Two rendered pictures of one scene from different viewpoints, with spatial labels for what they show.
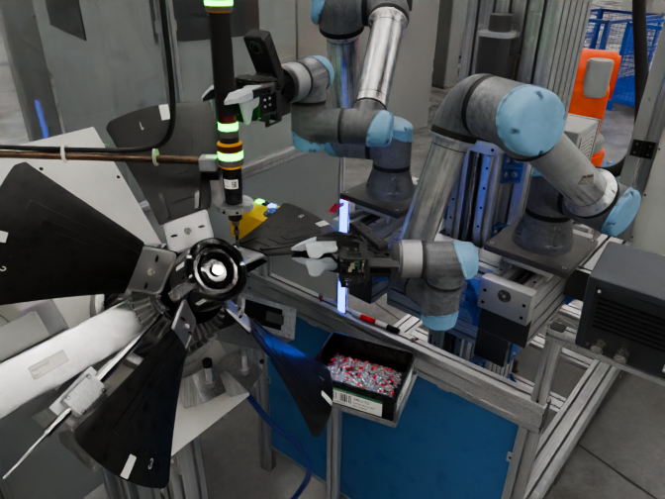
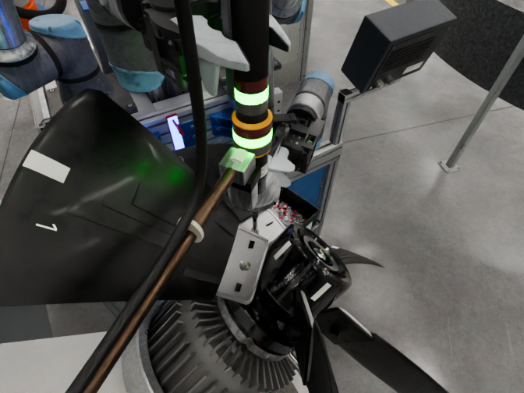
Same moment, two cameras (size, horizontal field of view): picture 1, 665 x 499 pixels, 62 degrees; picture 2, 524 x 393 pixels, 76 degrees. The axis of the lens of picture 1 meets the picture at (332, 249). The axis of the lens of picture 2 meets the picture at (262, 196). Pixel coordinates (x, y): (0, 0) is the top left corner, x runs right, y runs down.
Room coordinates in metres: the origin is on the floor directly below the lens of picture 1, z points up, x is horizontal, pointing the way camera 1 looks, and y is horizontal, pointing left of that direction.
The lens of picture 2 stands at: (0.83, 0.45, 1.64)
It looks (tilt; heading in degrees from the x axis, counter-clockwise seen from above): 51 degrees down; 291
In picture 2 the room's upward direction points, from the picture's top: straight up
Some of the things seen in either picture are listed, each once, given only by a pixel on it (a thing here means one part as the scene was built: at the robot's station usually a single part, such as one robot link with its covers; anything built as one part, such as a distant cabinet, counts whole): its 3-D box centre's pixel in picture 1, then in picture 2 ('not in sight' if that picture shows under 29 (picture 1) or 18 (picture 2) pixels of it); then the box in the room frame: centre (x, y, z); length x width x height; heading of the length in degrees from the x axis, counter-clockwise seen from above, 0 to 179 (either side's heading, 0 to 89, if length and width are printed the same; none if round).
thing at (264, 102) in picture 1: (265, 95); (175, 23); (1.05, 0.13, 1.47); 0.12 x 0.08 x 0.09; 153
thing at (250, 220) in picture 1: (262, 225); not in sight; (1.41, 0.20, 1.02); 0.16 x 0.10 x 0.11; 53
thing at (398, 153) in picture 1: (390, 140); (62, 44); (1.63, -0.17, 1.20); 0.13 x 0.12 x 0.14; 77
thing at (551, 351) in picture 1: (548, 364); (340, 118); (0.91, -0.46, 0.96); 0.03 x 0.03 x 0.20; 53
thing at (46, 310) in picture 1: (28, 307); not in sight; (1.14, 0.76, 0.92); 0.17 x 0.16 x 0.11; 53
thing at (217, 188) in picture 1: (227, 182); (249, 171); (0.94, 0.19, 1.34); 0.09 x 0.07 x 0.10; 88
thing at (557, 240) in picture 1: (545, 225); not in sight; (1.30, -0.55, 1.09); 0.15 x 0.15 x 0.10
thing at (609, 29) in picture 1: (595, 53); not in sight; (7.44, -3.31, 0.49); 1.27 x 0.88 x 0.98; 128
